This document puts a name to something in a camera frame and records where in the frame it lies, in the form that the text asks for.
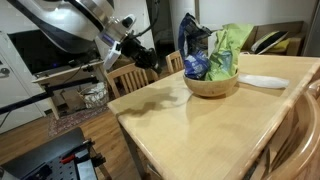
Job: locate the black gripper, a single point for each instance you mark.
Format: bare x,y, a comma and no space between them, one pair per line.
136,51

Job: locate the blue potato chips bag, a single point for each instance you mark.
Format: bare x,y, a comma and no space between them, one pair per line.
196,66

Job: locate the wooden bowl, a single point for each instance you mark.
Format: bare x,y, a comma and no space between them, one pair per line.
210,87

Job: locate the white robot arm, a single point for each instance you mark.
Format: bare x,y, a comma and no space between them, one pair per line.
66,20

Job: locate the green popcorn bag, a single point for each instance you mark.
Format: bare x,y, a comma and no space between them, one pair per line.
226,56

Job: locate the white paper towel roll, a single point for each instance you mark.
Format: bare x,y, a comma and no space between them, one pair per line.
214,45

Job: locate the wicker basket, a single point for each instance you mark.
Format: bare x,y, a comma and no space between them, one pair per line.
95,95

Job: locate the white wooden television stand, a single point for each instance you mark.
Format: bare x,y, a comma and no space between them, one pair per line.
66,70

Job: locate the cardboard box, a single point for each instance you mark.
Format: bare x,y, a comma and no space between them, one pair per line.
71,100

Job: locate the patterned rug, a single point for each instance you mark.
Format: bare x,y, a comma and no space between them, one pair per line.
73,121

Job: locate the striped pillow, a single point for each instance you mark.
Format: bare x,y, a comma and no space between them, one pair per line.
268,41

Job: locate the black flat television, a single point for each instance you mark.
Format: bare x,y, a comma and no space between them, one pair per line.
33,56

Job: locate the black metal stand bar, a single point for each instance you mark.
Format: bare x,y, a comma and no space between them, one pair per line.
33,98

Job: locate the yellow pillow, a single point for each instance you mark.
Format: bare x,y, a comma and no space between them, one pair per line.
283,46

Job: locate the white door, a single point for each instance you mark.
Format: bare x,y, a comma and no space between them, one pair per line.
16,100

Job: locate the brown sofa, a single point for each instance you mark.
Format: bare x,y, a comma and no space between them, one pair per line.
296,33

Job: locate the curved wooden armchair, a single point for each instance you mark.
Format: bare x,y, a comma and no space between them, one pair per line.
306,140

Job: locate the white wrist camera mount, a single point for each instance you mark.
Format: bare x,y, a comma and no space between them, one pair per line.
111,56

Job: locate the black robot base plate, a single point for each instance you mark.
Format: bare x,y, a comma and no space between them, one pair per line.
43,153

